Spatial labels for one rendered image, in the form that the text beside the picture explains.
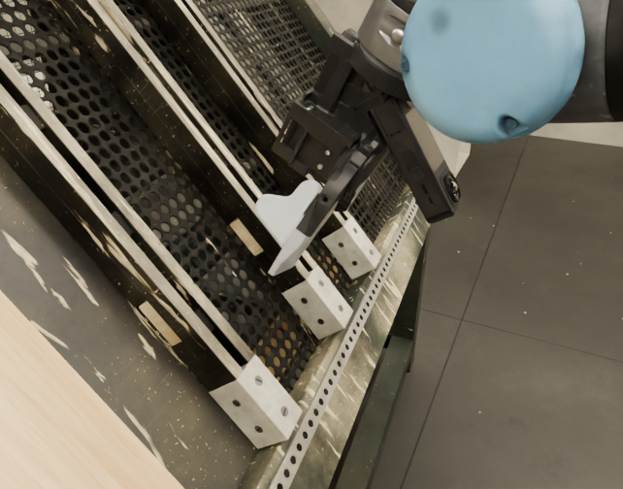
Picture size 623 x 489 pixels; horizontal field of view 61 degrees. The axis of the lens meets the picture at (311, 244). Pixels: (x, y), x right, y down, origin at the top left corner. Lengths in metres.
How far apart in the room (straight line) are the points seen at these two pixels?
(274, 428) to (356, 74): 0.57
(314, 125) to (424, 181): 0.10
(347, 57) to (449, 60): 0.22
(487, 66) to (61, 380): 0.62
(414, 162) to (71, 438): 0.51
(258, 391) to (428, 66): 0.66
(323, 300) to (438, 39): 0.83
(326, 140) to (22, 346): 0.45
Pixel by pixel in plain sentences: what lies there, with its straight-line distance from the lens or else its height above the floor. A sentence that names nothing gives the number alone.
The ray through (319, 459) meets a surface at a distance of 0.93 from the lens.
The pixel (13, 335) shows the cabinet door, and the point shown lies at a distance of 0.73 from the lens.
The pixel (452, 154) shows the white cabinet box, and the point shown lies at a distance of 4.19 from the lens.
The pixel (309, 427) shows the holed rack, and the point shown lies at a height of 0.89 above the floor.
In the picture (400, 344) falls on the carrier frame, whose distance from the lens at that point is 2.19.
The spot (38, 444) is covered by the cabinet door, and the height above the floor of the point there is 1.09.
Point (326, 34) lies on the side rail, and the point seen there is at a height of 1.33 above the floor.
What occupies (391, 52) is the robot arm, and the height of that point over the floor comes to 1.52.
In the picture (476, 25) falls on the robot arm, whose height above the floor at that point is 1.56.
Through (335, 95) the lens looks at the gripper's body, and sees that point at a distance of 0.45.
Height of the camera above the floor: 1.58
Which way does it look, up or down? 30 degrees down
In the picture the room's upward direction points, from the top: straight up
